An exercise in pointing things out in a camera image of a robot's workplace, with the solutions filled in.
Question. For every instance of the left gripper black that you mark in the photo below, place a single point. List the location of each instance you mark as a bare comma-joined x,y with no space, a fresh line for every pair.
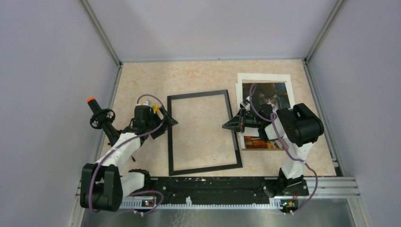
169,121

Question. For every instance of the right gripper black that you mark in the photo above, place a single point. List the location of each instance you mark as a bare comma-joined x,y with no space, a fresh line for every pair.
238,122

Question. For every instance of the black picture frame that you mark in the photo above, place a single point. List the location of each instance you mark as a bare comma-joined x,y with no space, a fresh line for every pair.
238,163

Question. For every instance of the cat photo print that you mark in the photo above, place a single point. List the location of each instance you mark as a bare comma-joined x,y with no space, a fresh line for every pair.
267,98

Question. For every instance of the white photo mat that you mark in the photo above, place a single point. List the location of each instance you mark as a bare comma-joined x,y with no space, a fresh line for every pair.
245,80

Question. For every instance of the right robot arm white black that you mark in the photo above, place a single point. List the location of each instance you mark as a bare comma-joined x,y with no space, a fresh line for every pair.
296,129

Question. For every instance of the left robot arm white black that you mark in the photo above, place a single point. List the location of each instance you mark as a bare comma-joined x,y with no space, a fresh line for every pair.
102,185

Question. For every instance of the yellow small tray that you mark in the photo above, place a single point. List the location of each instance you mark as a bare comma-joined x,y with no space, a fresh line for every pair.
155,108

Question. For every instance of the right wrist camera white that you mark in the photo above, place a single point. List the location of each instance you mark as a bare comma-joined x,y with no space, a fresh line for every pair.
245,104

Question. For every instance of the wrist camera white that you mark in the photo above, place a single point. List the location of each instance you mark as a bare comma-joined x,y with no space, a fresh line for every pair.
145,103
245,104

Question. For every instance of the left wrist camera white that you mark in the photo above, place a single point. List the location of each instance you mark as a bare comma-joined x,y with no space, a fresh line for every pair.
145,103

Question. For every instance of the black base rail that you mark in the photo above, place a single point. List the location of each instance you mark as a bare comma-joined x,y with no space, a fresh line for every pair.
215,193

